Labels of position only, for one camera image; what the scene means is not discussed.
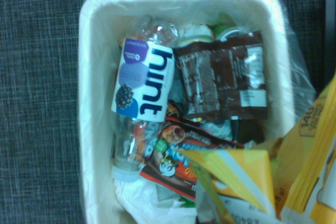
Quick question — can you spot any red black panda snack wrapper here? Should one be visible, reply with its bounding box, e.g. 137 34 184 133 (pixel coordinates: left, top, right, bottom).
139 119 246 201

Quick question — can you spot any green trash item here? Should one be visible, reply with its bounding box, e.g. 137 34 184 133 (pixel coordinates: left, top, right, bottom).
209 11 239 38

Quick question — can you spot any green and white cup lid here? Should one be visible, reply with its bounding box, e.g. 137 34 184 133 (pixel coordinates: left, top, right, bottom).
176 23 214 49

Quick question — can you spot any empty hint water bottle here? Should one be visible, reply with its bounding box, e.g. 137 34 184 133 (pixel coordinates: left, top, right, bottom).
111 15 179 183

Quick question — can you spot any white crumpled tissue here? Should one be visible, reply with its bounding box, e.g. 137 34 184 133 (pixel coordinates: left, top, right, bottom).
114 178 197 224

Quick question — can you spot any white plastic trash bin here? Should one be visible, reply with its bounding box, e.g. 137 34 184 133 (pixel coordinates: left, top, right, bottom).
78 0 295 224

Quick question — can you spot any yellow chip bag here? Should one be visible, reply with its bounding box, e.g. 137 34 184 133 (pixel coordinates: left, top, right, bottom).
175 70 336 224

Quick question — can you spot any brown snack wrapper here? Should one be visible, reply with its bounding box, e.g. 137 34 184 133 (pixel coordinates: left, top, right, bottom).
173 30 269 123

